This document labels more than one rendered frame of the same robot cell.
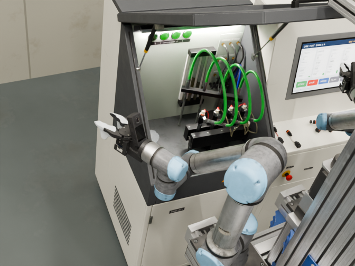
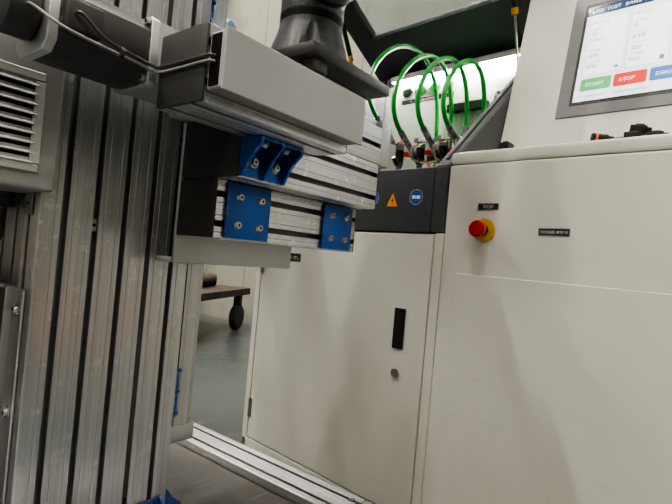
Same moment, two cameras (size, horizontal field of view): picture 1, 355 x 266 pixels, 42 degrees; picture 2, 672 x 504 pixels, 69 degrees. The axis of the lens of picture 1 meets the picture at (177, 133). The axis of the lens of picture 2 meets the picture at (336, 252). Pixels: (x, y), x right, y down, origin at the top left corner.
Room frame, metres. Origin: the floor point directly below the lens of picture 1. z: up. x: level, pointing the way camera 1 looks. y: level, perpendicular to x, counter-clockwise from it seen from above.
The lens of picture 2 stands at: (1.17, -1.58, 0.71)
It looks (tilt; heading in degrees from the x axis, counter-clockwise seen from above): 1 degrees up; 75
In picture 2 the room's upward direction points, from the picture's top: 5 degrees clockwise
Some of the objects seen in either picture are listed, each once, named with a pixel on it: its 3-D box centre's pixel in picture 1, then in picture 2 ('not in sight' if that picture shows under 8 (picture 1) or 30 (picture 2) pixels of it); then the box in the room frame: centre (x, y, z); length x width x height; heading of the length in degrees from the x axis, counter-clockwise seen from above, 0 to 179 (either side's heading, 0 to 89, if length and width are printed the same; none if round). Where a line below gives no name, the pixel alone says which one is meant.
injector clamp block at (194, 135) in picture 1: (215, 136); not in sight; (1.82, -0.20, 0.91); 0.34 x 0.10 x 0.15; 121
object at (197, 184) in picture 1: (213, 178); (344, 202); (1.55, -0.22, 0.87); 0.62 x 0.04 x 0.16; 121
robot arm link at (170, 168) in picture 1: (169, 165); not in sight; (1.05, 0.00, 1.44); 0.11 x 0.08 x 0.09; 61
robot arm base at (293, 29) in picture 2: not in sight; (309, 48); (1.33, -0.69, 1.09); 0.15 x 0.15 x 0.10
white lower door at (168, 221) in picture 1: (198, 229); (326, 351); (1.54, -0.23, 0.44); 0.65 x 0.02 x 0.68; 121
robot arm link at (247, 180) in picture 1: (234, 216); not in sight; (0.91, -0.23, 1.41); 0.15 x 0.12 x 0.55; 151
